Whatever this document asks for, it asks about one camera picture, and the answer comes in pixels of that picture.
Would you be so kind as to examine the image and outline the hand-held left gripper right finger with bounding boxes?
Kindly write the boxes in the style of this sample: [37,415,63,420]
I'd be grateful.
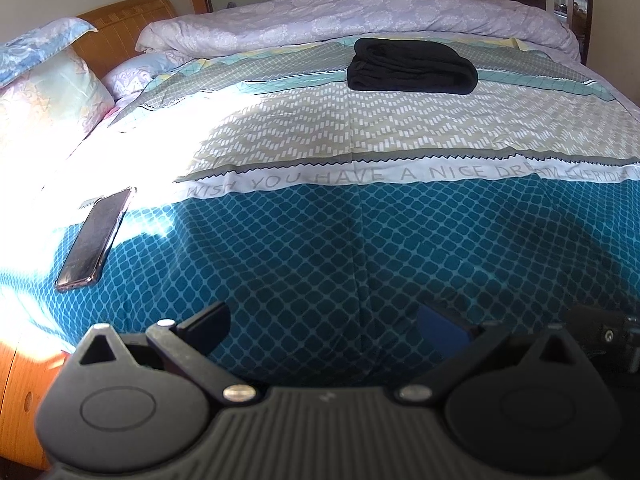
[394,304,590,405]

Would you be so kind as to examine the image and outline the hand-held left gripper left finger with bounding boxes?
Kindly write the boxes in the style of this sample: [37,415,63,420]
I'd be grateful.
[72,301,259,405]

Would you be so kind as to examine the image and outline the black pants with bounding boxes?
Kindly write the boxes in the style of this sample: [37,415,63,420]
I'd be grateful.
[346,37,477,96]

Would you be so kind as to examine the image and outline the smartphone with clear case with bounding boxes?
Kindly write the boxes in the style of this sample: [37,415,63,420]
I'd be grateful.
[55,186,137,293]

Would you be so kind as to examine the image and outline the teal grey patterned bed sheet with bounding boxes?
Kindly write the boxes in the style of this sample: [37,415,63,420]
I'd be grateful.
[0,35,640,396]

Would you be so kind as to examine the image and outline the small lavender pillow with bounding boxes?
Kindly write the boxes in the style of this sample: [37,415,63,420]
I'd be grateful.
[101,50,201,101]

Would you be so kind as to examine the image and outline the pastel floral pillow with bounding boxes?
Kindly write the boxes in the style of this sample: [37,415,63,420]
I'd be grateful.
[0,47,117,148]

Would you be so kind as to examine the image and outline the wooden headboard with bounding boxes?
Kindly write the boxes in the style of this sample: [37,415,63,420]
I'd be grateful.
[70,0,182,80]

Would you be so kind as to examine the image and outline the lavender floral quilt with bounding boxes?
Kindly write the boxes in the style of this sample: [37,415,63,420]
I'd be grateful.
[135,0,583,67]

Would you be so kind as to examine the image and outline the blue floral pillow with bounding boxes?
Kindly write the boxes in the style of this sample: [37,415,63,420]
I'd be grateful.
[0,16,99,89]

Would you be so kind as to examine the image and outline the wooden framed window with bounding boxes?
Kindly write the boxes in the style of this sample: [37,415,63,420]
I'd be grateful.
[552,0,594,63]

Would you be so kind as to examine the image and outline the wooden bed frame side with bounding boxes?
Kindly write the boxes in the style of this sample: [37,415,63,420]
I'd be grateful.
[0,340,71,472]

